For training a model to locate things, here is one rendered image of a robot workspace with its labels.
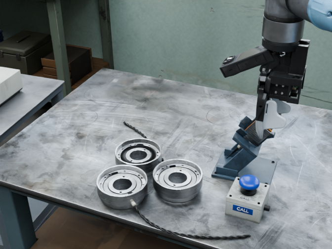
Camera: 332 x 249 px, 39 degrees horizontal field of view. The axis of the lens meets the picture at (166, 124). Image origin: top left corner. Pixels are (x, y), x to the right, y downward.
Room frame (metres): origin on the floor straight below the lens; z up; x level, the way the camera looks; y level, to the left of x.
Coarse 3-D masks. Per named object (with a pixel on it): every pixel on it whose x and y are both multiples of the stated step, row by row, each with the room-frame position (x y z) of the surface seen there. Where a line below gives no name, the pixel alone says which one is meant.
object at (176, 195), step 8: (168, 160) 0.83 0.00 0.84; (176, 160) 0.83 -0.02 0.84; (184, 160) 0.83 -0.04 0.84; (160, 168) 0.82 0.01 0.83; (192, 168) 0.82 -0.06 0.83; (200, 168) 0.80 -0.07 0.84; (168, 176) 0.79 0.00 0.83; (176, 176) 0.81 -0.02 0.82; (184, 176) 0.80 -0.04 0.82; (200, 176) 0.79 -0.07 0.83; (160, 184) 0.75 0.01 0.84; (168, 184) 0.76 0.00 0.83; (176, 184) 0.76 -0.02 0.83; (184, 184) 0.76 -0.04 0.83; (200, 184) 0.76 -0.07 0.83; (160, 192) 0.75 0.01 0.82; (168, 192) 0.74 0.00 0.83; (176, 192) 0.73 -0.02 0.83; (184, 192) 0.73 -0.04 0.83; (192, 192) 0.74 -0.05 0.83; (168, 200) 0.74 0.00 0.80; (176, 200) 0.74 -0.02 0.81; (184, 200) 0.74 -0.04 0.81
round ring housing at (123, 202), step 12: (108, 168) 0.80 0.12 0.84; (120, 168) 0.81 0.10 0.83; (132, 168) 0.81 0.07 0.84; (96, 180) 0.76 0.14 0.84; (120, 180) 0.79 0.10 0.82; (132, 180) 0.78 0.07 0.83; (144, 180) 0.78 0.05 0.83; (120, 192) 0.74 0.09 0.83; (144, 192) 0.74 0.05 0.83; (108, 204) 0.72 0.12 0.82; (120, 204) 0.71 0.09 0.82
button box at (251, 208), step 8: (264, 184) 0.74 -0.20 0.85; (232, 192) 0.72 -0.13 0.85; (240, 192) 0.72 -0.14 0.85; (248, 192) 0.71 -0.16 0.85; (256, 192) 0.72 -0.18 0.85; (264, 192) 0.72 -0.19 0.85; (232, 200) 0.70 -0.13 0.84; (240, 200) 0.69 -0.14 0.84; (248, 200) 0.69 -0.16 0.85; (256, 200) 0.69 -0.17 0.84; (264, 200) 0.70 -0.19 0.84; (232, 208) 0.70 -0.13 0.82; (240, 208) 0.69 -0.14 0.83; (248, 208) 0.68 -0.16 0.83; (256, 208) 0.68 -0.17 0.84; (264, 208) 0.70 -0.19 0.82; (240, 216) 0.69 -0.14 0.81; (248, 216) 0.68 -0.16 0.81; (256, 216) 0.68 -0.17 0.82
